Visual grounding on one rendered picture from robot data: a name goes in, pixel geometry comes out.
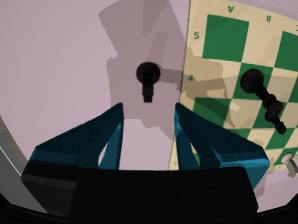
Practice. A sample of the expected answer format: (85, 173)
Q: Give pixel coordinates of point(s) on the green and cream chessboard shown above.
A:
(225, 39)

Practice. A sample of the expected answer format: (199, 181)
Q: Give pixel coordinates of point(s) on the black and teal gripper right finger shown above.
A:
(216, 146)

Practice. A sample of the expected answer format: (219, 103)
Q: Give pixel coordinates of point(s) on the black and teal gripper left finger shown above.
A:
(83, 144)

